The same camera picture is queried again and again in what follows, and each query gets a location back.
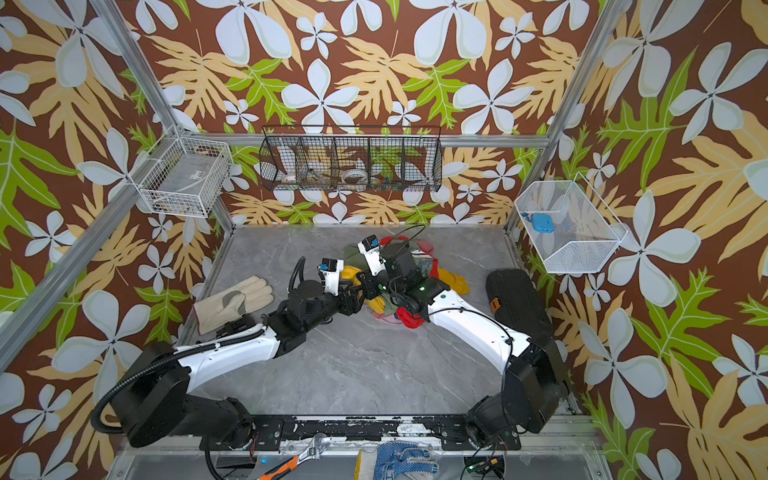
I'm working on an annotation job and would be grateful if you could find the yellow cloth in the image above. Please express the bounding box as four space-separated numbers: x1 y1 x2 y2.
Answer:
341 266 471 316

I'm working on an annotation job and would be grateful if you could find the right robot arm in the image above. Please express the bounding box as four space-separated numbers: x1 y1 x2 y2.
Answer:
358 236 571 447

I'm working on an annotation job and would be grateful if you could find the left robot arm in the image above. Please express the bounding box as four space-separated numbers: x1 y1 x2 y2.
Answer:
90 261 388 447

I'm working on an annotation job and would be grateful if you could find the red cloth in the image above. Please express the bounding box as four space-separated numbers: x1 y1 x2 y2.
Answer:
381 234 439 329

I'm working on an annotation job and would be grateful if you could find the pink cloth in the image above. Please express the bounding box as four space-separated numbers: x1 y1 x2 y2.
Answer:
412 240 434 258

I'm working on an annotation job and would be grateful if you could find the black oblong case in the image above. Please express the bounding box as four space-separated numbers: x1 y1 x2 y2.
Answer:
485 268 554 341

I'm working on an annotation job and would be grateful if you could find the cream leather work glove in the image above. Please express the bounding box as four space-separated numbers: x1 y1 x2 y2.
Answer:
194 276 274 335

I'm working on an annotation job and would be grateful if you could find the blue object in basket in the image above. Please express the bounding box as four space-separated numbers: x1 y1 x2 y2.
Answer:
527 213 555 234

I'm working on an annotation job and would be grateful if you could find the blue dotted work glove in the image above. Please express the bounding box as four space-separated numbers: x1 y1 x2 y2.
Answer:
373 441 439 480

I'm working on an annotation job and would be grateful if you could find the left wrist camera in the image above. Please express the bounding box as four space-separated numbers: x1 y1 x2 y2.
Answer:
318 258 345 296

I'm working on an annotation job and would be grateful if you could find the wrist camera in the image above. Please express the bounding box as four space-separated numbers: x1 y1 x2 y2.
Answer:
318 258 345 296
357 235 385 276

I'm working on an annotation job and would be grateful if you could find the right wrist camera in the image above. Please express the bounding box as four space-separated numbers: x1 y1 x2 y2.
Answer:
357 235 385 276

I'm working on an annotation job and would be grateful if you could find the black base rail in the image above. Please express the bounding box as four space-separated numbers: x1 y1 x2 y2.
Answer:
234 414 521 452

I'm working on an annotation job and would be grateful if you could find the black wire basket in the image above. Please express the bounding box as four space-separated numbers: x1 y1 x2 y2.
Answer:
256 125 444 192

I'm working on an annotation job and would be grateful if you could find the orange handled adjustable wrench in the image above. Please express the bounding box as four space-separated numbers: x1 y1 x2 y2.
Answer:
259 433 329 480

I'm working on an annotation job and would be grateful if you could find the white wire basket right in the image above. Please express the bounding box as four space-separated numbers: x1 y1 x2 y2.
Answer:
515 174 629 276

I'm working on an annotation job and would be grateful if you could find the white wire basket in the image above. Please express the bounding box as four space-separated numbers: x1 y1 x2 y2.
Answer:
515 174 629 276
131 127 233 218

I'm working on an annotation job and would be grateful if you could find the white wire basket left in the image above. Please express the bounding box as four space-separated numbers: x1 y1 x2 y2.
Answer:
131 127 233 218

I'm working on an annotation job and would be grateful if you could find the aluminium frame post right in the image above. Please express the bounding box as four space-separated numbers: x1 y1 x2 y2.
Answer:
505 0 632 232

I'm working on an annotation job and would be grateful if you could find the aluminium frame post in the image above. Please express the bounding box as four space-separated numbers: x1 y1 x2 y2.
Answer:
505 0 632 232
91 1 234 233

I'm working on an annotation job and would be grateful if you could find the aluminium frame post left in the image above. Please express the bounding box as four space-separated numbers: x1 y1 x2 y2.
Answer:
91 1 234 233

